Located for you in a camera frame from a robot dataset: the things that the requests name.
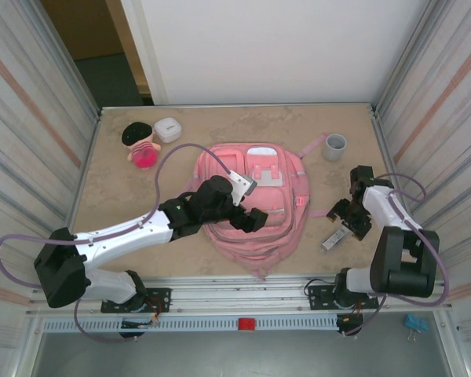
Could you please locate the pink school backpack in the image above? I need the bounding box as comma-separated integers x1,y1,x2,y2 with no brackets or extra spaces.
188,133,330,280

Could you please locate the white grey stick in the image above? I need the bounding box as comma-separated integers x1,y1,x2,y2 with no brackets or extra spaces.
320,228,349,253

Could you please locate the grey plastic cup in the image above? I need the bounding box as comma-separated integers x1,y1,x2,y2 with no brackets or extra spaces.
323,133,349,162

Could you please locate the white square lidded box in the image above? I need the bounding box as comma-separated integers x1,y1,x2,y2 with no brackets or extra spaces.
153,116,183,144

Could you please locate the plush doll with black hair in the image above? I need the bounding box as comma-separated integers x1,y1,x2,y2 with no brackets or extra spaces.
121,121,162,170

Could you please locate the blue binder clip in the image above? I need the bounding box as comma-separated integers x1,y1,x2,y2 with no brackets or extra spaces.
404,313,429,342

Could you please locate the brown wooden door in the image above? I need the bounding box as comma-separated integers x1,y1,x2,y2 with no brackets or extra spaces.
41,0,150,97

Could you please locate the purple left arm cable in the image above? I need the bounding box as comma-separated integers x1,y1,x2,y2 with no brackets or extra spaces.
0,144,235,345

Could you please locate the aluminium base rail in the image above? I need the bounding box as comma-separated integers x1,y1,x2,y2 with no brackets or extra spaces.
25,274,455,317

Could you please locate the slotted grey cable duct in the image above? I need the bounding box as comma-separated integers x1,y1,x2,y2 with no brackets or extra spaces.
42,316,341,333

